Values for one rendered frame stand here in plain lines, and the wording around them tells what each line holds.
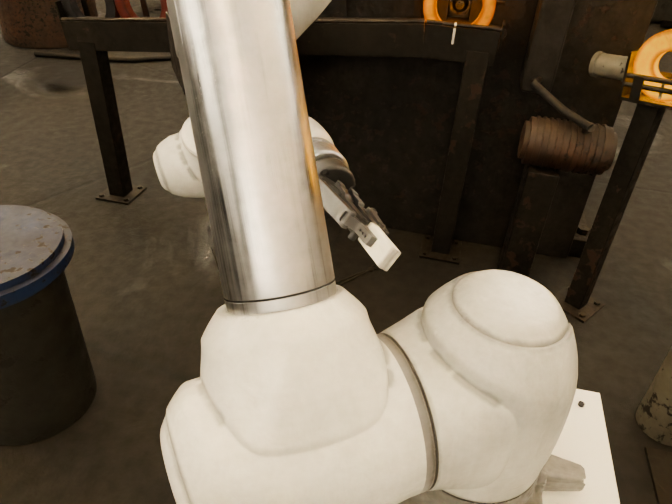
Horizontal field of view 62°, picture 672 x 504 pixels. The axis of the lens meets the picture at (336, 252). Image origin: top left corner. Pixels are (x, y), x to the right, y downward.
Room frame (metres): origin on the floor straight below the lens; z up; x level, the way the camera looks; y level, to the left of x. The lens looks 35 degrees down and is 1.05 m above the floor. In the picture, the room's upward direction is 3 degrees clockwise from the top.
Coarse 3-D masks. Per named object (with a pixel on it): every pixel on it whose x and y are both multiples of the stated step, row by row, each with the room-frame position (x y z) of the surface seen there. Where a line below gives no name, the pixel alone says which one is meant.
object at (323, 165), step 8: (320, 160) 0.76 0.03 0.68; (328, 160) 0.76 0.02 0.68; (336, 160) 0.77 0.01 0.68; (320, 168) 0.74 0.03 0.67; (328, 168) 0.74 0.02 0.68; (336, 168) 0.74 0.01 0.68; (344, 168) 0.75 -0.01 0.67; (320, 176) 0.72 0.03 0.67; (328, 176) 0.74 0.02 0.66; (336, 176) 0.74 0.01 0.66; (344, 176) 0.75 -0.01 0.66; (352, 176) 0.75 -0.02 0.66; (328, 184) 0.70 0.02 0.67; (344, 184) 0.75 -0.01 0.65; (352, 184) 0.75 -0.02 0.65; (336, 192) 0.69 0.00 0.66; (352, 200) 0.70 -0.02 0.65
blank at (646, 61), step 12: (660, 36) 1.30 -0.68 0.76; (648, 48) 1.31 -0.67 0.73; (660, 48) 1.29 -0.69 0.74; (636, 60) 1.32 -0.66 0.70; (648, 60) 1.30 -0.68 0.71; (636, 72) 1.32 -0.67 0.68; (648, 72) 1.30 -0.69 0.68; (648, 84) 1.29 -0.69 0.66; (660, 84) 1.27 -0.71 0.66; (648, 96) 1.28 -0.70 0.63; (660, 96) 1.27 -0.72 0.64
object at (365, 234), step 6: (348, 216) 0.62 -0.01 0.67; (342, 222) 0.61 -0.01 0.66; (348, 222) 0.61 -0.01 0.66; (354, 222) 0.61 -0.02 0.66; (360, 222) 0.61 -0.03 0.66; (354, 228) 0.61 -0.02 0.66; (360, 228) 0.61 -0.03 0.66; (366, 228) 0.60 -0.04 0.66; (360, 234) 0.60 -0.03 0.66; (366, 234) 0.59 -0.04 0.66; (372, 234) 0.59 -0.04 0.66; (366, 240) 0.58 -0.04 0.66; (372, 240) 0.58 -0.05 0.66
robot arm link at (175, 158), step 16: (304, 0) 0.73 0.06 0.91; (320, 0) 0.73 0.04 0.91; (304, 16) 0.73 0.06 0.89; (160, 144) 0.80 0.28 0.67; (176, 144) 0.79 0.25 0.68; (192, 144) 0.77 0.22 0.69; (160, 160) 0.77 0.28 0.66; (176, 160) 0.76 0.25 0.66; (192, 160) 0.76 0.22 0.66; (160, 176) 0.76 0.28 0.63; (176, 176) 0.76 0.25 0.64; (192, 176) 0.76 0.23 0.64; (176, 192) 0.76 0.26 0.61; (192, 192) 0.76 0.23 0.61
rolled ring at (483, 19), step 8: (424, 0) 1.57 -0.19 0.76; (432, 0) 1.56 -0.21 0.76; (488, 0) 1.53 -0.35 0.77; (424, 8) 1.56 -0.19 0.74; (432, 8) 1.56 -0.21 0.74; (488, 8) 1.53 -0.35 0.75; (424, 16) 1.56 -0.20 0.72; (432, 16) 1.56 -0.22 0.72; (480, 16) 1.54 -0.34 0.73; (488, 16) 1.53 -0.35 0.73; (480, 24) 1.53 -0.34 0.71; (488, 24) 1.53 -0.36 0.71
